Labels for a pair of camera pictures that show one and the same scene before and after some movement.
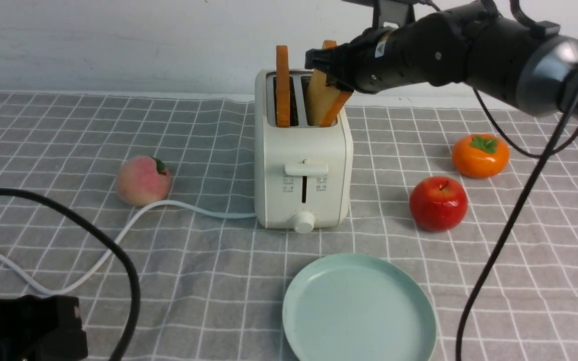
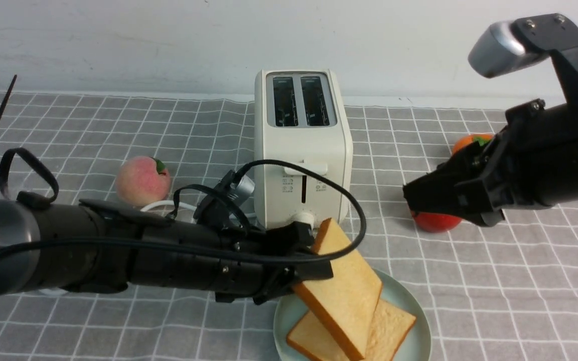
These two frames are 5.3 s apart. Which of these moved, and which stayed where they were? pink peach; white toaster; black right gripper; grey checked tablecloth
Moved: black right gripper
Stayed: grey checked tablecloth; white toaster; pink peach
